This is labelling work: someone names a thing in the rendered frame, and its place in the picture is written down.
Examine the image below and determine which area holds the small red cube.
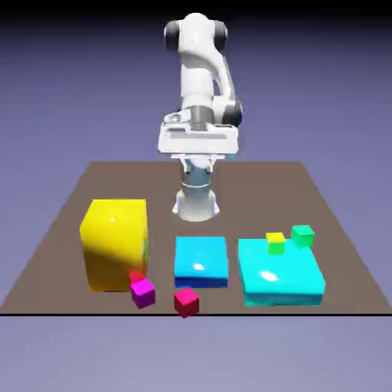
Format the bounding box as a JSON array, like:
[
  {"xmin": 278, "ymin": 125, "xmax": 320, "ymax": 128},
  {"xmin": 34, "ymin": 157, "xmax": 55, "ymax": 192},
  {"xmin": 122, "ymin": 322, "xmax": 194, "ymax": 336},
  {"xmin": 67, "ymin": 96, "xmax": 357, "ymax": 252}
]
[{"xmin": 173, "ymin": 286, "xmax": 201, "ymax": 320}]

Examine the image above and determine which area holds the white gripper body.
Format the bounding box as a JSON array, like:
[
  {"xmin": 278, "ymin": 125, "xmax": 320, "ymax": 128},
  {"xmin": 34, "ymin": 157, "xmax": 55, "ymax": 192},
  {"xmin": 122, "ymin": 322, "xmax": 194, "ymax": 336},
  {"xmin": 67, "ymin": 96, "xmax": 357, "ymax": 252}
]
[{"xmin": 157, "ymin": 121, "xmax": 240, "ymax": 160}]

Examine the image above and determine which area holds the small yellow cube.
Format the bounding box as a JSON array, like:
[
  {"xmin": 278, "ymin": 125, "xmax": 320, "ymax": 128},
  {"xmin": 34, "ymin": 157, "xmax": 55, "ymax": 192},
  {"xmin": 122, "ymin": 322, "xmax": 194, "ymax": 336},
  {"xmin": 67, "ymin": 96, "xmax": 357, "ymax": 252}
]
[{"xmin": 265, "ymin": 231, "xmax": 286, "ymax": 256}]

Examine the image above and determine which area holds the large blue box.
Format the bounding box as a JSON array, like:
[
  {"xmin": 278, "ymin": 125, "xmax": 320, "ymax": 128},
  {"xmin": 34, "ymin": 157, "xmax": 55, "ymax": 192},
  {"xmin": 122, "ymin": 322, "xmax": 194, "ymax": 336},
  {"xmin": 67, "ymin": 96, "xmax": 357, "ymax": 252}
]
[{"xmin": 173, "ymin": 235, "xmax": 230, "ymax": 289}]

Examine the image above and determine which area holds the small green cube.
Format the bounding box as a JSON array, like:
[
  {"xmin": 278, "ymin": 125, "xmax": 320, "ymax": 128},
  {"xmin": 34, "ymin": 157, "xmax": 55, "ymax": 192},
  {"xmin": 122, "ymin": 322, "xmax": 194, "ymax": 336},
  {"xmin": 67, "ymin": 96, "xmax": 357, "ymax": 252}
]
[{"xmin": 290, "ymin": 224, "xmax": 316, "ymax": 250}]

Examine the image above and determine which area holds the large cyan box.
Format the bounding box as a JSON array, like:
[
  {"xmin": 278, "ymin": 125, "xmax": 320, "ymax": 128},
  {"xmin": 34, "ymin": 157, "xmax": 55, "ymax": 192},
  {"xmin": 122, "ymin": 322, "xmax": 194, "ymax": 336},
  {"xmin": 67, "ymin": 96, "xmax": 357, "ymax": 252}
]
[{"xmin": 237, "ymin": 237, "xmax": 327, "ymax": 308}]

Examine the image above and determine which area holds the small magenta cube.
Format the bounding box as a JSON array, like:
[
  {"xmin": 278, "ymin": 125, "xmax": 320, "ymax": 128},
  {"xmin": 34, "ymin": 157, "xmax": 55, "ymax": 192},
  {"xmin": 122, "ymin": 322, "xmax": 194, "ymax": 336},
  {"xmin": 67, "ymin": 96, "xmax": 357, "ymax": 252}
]
[{"xmin": 129, "ymin": 277, "xmax": 157, "ymax": 310}]

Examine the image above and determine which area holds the large yellow box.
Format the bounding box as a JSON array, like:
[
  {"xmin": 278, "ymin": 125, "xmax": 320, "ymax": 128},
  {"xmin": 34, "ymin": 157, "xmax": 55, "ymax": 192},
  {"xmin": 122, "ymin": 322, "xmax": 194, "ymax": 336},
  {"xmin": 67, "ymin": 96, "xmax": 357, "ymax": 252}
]
[{"xmin": 79, "ymin": 198, "xmax": 150, "ymax": 294}]

